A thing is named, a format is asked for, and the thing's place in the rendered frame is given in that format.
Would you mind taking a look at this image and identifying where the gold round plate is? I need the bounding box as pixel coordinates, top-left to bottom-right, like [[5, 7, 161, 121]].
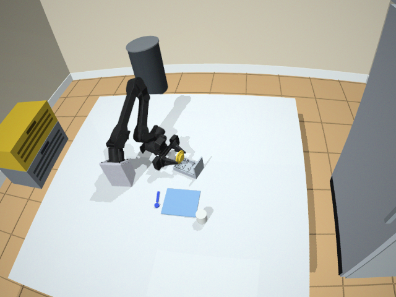
[[176, 150, 184, 164]]

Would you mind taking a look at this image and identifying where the light blue flat mat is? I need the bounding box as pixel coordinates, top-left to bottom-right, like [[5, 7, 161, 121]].
[[161, 188, 200, 217]]

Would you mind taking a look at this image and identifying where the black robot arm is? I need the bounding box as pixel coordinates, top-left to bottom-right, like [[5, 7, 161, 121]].
[[106, 77, 167, 163]]

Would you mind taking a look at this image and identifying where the grey dish rack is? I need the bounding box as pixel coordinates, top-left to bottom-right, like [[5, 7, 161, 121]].
[[173, 157, 204, 179]]

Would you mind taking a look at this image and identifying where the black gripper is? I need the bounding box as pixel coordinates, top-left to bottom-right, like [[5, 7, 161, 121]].
[[150, 134, 186, 170]]

